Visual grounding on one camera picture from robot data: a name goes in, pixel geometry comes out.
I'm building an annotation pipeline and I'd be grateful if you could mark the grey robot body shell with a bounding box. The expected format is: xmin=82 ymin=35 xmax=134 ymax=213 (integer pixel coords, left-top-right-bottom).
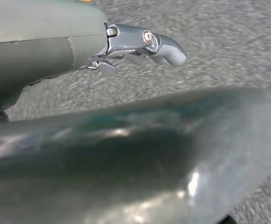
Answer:
xmin=0 ymin=87 xmax=271 ymax=224

